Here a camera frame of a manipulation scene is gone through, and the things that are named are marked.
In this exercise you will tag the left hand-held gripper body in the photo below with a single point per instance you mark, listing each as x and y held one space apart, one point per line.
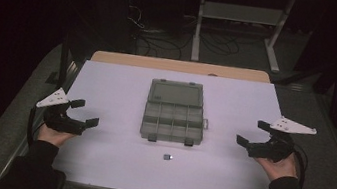
59 120

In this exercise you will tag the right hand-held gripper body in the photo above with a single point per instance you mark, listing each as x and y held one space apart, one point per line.
275 147

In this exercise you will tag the person's left hand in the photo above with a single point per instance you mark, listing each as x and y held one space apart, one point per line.
53 136

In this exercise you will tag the person's right hand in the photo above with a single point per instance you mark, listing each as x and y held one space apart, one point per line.
280 168

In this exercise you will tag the grey clear plastic compartment box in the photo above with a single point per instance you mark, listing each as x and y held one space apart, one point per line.
174 112

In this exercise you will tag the small grey metal part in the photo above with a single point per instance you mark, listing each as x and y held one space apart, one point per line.
167 157

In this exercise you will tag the wooden table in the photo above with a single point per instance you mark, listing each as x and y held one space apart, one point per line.
181 66

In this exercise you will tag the grey metal desk frame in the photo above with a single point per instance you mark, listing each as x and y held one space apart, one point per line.
242 14

